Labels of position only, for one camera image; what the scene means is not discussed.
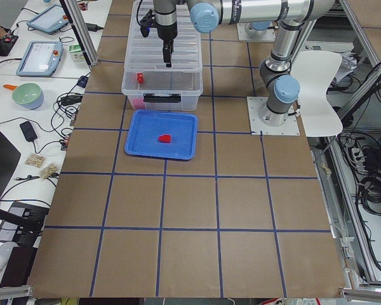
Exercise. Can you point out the toy carrot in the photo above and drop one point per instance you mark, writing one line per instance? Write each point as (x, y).
(10, 87)

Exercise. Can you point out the teach pendant far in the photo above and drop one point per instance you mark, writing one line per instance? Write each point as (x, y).
(50, 20)

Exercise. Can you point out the black phone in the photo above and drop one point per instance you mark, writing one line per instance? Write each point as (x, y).
(28, 131)

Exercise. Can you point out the teach pendant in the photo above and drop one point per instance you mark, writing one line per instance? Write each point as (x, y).
(50, 20)
(40, 59)

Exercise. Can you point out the blue plastic tray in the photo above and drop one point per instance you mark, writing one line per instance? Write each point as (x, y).
(161, 134)

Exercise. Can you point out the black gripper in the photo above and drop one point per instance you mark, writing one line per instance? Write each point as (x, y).
(166, 31)

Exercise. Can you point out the green bowl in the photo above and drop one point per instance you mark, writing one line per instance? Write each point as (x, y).
(28, 95)

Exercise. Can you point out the white chair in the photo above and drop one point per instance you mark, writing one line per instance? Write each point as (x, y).
(315, 71)

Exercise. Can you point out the aluminium frame post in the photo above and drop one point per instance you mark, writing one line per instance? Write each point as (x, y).
(81, 32)

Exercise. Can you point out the clear plastic box lid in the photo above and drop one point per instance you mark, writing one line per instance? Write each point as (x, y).
(147, 52)

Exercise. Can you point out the teach pendant near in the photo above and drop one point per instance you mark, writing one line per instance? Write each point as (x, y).
(40, 59)

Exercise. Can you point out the black power adapter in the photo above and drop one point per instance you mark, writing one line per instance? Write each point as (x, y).
(93, 27)

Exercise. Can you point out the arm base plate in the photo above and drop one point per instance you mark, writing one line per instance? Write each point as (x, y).
(246, 33)
(265, 122)

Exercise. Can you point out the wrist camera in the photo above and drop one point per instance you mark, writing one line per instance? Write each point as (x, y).
(147, 23)

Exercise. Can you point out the green white carton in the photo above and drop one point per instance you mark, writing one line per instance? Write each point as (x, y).
(76, 53)

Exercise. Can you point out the snack bag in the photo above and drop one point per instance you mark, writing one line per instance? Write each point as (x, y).
(49, 171)
(35, 160)

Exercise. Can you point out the black box latch handle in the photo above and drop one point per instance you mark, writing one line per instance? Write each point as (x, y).
(170, 98)

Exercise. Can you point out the clear plastic storage box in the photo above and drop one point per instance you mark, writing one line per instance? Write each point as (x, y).
(189, 85)

